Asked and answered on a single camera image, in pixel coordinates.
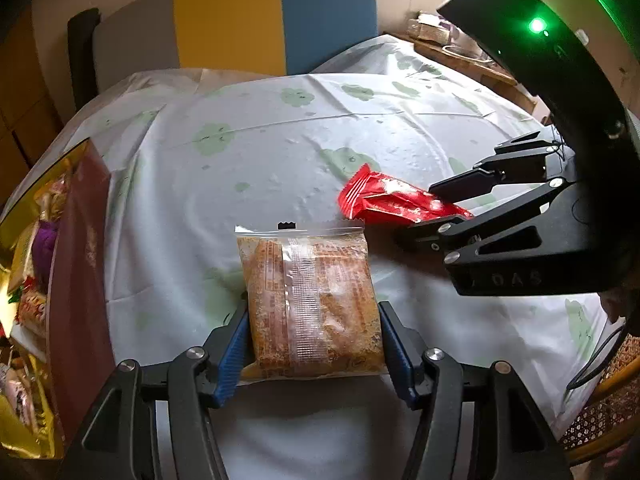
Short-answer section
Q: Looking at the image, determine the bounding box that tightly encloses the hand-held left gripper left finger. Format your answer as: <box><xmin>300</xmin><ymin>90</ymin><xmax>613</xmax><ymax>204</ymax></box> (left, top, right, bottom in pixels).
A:
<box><xmin>60</xmin><ymin>305</ymin><xmax>251</xmax><ymax>480</ymax></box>

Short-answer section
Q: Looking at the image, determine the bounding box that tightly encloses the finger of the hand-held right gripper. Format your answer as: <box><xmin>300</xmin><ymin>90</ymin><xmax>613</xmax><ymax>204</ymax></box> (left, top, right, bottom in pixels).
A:
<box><xmin>400</xmin><ymin>180</ymin><xmax>576</xmax><ymax>267</ymax></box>
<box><xmin>430</xmin><ymin>132</ymin><xmax>566</xmax><ymax>203</ymax></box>

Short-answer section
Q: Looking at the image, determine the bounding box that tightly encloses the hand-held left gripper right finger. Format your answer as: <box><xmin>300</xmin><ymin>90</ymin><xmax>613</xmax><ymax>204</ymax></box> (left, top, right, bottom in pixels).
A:
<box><xmin>378</xmin><ymin>301</ymin><xmax>573</xmax><ymax>480</ymax></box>

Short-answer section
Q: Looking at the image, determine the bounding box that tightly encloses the large red snack packet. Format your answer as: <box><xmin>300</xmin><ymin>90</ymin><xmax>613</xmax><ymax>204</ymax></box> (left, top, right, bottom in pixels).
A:
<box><xmin>336</xmin><ymin>164</ymin><xmax>476</xmax><ymax>226</ymax></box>

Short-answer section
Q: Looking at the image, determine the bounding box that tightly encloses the orange cracker bag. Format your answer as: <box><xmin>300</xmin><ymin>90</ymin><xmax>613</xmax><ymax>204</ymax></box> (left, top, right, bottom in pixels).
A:
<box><xmin>235</xmin><ymin>225</ymin><xmax>391</xmax><ymax>386</ymax></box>

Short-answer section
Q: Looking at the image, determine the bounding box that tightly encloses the dark red gold-lined box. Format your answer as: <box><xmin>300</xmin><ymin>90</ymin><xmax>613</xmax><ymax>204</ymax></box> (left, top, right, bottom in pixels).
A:
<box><xmin>0</xmin><ymin>137</ymin><xmax>118</xmax><ymax>461</ymax></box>

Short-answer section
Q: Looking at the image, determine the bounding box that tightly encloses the wooden nightstand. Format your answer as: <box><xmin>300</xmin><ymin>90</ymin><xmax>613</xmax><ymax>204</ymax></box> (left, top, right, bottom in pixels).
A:
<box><xmin>385</xmin><ymin>32</ymin><xmax>543</xmax><ymax>117</ymax></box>

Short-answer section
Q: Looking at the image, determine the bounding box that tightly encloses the beige tissue box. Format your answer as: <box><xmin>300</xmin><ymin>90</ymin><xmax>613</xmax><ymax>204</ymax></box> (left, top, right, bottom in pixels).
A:
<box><xmin>407</xmin><ymin>12</ymin><xmax>451</xmax><ymax>43</ymax></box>

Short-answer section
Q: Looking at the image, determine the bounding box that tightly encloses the white green-printed tablecloth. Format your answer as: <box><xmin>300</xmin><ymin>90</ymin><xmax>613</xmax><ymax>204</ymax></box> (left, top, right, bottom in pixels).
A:
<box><xmin>0</xmin><ymin>35</ymin><xmax>621</xmax><ymax>480</ymax></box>

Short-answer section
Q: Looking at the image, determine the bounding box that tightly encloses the wicker chair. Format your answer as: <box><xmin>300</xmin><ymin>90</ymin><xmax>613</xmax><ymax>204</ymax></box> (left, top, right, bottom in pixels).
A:
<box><xmin>560</xmin><ymin>335</ymin><xmax>640</xmax><ymax>466</ymax></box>

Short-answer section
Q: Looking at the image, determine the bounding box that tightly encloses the purple snack packet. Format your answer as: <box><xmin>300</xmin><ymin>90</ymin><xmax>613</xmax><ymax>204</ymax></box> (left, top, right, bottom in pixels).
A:
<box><xmin>32</xmin><ymin>220</ymin><xmax>61</xmax><ymax>261</ymax></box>

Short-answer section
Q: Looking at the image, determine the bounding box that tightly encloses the wooden wardrobe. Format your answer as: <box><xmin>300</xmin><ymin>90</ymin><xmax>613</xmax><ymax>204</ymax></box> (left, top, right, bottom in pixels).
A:
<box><xmin>0</xmin><ymin>5</ymin><xmax>66</xmax><ymax>201</ymax></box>

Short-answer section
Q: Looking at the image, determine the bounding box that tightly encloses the black cable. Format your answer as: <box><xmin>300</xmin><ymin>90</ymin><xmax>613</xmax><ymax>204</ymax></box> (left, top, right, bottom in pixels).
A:
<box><xmin>567</xmin><ymin>320</ymin><xmax>627</xmax><ymax>392</ymax></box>

